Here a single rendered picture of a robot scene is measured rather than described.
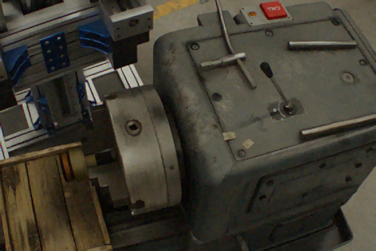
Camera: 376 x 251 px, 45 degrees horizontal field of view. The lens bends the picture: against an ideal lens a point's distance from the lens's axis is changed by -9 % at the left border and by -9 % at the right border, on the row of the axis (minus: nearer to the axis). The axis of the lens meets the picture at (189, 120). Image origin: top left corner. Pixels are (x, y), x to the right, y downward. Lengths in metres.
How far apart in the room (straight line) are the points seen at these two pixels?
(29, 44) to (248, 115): 0.81
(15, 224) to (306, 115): 0.86
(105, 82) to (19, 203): 1.20
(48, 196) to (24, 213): 0.09
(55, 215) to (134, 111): 0.44
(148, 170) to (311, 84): 0.45
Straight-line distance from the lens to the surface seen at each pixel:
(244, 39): 1.25
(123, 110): 1.12
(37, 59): 1.67
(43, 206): 1.42
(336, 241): 1.82
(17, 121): 2.44
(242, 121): 1.10
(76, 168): 1.20
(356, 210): 2.54
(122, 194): 1.15
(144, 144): 1.09
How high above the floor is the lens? 2.15
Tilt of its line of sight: 56 degrees down
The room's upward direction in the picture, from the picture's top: 6 degrees clockwise
